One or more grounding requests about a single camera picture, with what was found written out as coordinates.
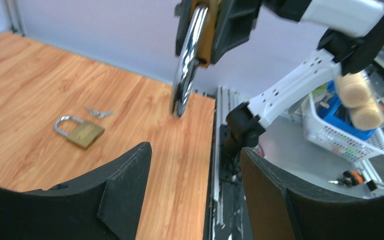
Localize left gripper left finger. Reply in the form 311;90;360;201
0;142;152;240

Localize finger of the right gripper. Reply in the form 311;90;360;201
174;0;193;57
210;0;261;65

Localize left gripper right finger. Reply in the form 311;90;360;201
240;147;384;240

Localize brass padlock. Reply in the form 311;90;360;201
53;115;105;149
170;0;220;119

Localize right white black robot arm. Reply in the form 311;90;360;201
170;0;384;156

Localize silver key bunch on wood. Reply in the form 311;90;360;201
83;106;114;119

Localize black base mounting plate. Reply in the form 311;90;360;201
203;89;254;240

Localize black keys on table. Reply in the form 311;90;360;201
328;170;366;188

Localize white basket with blue items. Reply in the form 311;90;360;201
301;81;384;163

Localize packaged round cakes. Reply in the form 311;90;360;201
333;71;384;131

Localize aluminium frame rail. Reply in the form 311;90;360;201
3;0;26;37

